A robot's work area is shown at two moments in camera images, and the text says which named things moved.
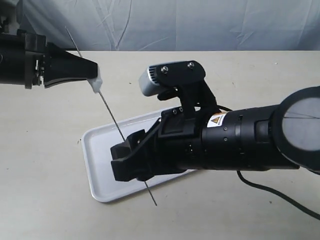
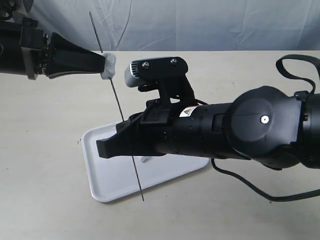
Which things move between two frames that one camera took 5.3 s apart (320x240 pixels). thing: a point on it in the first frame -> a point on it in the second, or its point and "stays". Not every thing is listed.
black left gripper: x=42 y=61 -> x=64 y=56
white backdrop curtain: x=175 y=25 stays
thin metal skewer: x=110 y=111 -> x=118 y=104
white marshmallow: x=96 y=82 -> x=110 y=58
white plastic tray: x=97 y=144 stays
